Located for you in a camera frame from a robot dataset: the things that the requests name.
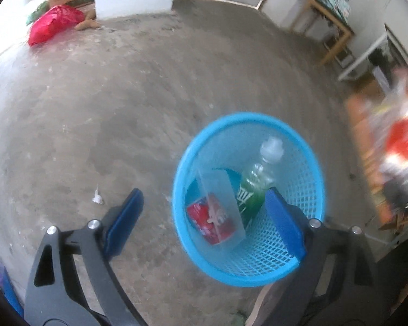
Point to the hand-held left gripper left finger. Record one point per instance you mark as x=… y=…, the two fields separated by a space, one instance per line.
x=124 y=220

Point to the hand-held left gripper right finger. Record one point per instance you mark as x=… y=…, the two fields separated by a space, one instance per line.
x=285 y=224

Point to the blue plastic mesh basket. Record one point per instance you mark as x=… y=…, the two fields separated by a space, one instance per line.
x=294 y=163

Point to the white paper scrap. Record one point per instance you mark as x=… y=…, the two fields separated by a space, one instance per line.
x=98 y=197

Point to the green plastic bottle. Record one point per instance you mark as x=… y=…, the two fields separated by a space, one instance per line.
x=255 y=190

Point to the clear plastic container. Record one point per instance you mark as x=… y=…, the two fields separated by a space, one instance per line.
x=221 y=188

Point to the red drink can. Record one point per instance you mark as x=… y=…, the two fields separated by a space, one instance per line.
x=199 y=215

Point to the blue purple object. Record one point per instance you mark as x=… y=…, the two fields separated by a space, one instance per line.
x=8 y=288

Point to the red and white bag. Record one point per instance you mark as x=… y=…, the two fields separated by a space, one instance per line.
x=406 y=139

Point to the wooden table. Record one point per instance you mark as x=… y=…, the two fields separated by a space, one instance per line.
x=340 y=40

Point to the brown lump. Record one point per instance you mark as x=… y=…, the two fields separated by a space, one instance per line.
x=88 y=24

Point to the red plastic bag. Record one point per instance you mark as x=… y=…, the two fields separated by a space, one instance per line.
x=54 y=22

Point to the green vegetable bag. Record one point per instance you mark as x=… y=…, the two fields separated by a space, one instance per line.
x=37 y=12

